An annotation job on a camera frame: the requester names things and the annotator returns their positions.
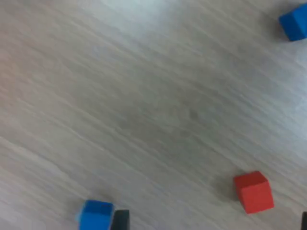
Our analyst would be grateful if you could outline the red wooden cube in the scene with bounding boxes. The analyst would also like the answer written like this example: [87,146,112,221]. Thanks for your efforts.
[234,171,275,214]

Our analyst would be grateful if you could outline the blue wooden cube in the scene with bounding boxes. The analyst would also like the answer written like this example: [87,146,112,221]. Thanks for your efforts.
[78,200,115,230]
[278,4,307,43]

